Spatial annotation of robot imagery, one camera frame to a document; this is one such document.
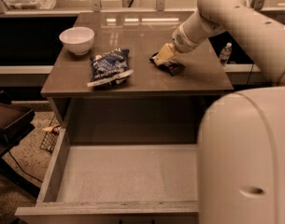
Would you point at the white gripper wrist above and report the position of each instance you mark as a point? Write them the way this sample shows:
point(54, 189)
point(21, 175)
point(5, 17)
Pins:
point(180, 43)

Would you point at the black rxbar chocolate bar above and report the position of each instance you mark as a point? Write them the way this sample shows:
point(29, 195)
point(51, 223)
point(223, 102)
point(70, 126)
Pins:
point(172, 67)

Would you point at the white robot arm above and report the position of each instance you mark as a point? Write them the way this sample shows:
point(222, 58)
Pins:
point(241, 140)

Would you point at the open grey top drawer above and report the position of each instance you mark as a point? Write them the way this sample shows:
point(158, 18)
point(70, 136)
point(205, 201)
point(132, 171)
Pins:
point(122, 161)

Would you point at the clear water bottle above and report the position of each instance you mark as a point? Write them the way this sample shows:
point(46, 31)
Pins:
point(225, 54)

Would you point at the blue chip bag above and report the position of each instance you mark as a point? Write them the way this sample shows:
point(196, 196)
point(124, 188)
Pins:
point(110, 68)

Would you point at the white bowl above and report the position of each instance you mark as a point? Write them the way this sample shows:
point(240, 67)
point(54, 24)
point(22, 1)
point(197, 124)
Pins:
point(77, 40)

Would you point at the small snack on floor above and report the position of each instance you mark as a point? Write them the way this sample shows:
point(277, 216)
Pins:
point(55, 129)

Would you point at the dark chair at left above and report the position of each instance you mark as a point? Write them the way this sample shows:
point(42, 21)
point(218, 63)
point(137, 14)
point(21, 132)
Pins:
point(15, 124)

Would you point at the wire mesh basket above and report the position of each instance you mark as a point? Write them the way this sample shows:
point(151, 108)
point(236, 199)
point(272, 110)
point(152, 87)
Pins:
point(49, 140)

